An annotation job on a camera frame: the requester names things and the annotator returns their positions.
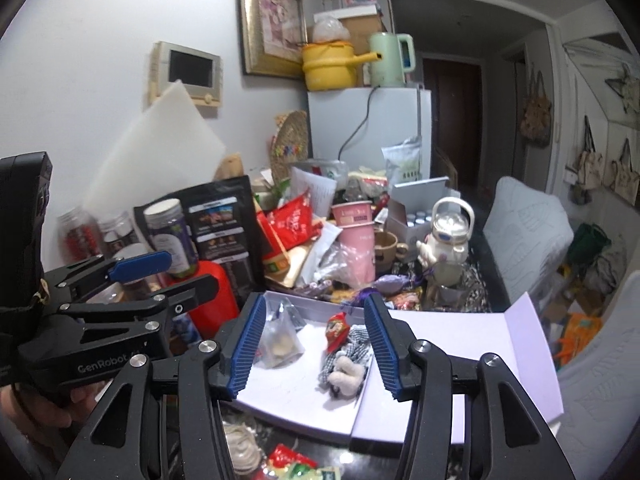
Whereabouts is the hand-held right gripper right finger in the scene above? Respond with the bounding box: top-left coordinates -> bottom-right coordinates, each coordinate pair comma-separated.
362,292 -> 576,480

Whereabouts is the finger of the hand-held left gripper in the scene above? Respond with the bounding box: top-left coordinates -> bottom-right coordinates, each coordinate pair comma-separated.
60,275 -> 221,326
42,251 -> 173,306

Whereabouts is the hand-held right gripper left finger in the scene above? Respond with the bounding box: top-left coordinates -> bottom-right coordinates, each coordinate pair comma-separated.
55,294 -> 268,480

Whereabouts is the clear bag with cream item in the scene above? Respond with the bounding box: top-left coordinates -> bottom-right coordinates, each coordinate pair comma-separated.
260,297 -> 306,372

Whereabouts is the small red snack packet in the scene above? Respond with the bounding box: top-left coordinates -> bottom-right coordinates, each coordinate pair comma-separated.
325,311 -> 355,356

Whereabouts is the white plush toy checked cloth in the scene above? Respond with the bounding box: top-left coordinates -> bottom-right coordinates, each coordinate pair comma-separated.
320,324 -> 375,402

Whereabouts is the lavender gift box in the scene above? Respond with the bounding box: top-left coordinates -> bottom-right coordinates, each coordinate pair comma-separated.
235,290 -> 565,453

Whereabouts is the green snack packet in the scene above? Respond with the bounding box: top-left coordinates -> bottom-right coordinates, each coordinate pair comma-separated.
287,462 -> 342,480

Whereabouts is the person's left hand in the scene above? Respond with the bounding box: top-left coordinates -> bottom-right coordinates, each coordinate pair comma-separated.
0,380 -> 111,431

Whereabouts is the red cylinder canister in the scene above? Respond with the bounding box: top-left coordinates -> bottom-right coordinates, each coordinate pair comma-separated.
172,260 -> 241,341

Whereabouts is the lavender sachet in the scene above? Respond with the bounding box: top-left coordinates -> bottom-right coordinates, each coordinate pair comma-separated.
372,274 -> 408,295

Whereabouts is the group of glass jars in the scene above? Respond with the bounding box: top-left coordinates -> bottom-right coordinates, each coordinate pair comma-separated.
57,207 -> 151,301

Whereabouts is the pink cup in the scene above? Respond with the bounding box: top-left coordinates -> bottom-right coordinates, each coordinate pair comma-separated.
340,222 -> 377,283

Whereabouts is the black coffee bag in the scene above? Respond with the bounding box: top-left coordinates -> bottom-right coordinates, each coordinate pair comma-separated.
134,175 -> 266,301

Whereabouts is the gold cardboard sheet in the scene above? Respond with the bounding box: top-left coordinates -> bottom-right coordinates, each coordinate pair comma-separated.
265,245 -> 321,288

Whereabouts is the brown mug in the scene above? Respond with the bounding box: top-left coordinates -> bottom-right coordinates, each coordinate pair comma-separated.
372,230 -> 410,268

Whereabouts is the red and orange carton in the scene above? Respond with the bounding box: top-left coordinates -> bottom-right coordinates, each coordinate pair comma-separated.
257,210 -> 292,278

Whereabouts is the black and white patterned cloth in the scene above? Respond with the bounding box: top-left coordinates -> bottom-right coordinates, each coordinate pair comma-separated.
425,260 -> 493,313

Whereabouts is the white foam board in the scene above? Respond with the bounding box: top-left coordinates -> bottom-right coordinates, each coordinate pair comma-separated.
82,81 -> 227,211

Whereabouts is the large red foil bag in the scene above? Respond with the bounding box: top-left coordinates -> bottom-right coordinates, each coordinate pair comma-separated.
257,195 -> 316,261

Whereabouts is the pink tub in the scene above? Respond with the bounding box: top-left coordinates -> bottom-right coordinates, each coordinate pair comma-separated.
331,200 -> 375,228

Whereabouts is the wooden board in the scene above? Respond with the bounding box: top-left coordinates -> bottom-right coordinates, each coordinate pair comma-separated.
214,152 -> 246,181

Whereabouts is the white box of bottles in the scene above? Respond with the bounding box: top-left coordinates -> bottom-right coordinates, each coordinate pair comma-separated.
387,177 -> 461,251

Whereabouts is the white paper sheet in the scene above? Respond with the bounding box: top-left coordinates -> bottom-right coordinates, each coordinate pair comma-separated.
290,166 -> 337,211

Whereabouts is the chair with pale blue cover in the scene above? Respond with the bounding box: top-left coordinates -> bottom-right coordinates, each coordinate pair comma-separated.
482,176 -> 575,306
555,270 -> 640,480

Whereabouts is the green and white pouch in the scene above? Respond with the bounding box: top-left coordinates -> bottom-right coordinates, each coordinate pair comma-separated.
381,136 -> 423,186

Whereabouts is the grey bowl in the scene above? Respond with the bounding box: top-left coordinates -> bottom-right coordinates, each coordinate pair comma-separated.
295,159 -> 348,181

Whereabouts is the round woven mat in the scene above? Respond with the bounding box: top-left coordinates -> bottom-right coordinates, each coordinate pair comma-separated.
270,110 -> 310,183

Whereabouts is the orange bag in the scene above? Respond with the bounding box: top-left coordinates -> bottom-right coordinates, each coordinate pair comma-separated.
557,310 -> 606,361

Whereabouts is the white fridge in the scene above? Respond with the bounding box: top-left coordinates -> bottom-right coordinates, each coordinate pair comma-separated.
306,86 -> 433,186

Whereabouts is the dark wooden door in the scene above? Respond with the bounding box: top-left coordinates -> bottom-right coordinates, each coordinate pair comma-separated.
422,55 -> 483,188

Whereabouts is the yellow enamel pot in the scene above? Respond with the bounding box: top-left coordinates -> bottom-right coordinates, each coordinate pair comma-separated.
301,40 -> 381,92

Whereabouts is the beige tote bag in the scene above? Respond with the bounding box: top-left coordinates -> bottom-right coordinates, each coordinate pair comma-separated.
602,137 -> 640,201
572,117 -> 606,191

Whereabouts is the brown hanging bag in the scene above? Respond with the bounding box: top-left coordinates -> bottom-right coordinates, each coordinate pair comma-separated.
520,67 -> 553,148

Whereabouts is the gold framed picture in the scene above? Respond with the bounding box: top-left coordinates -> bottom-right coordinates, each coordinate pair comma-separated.
237,0 -> 308,80

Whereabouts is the pale green electric kettle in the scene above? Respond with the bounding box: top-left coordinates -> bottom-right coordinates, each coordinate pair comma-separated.
368,32 -> 416,88

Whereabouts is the plastic bag with white contents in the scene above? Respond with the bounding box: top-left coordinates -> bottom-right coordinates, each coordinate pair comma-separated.
312,15 -> 351,43

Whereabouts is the brown cardboard box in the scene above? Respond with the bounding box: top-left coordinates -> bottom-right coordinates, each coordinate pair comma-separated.
340,7 -> 388,56

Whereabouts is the white kettle pot with handle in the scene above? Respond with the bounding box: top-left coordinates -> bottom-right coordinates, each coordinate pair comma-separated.
416,196 -> 476,266

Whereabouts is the beige wall intercom panel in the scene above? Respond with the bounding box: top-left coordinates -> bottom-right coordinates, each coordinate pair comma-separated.
147,41 -> 223,111

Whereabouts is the black power cable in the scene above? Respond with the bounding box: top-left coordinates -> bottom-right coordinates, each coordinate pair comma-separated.
339,86 -> 377,162

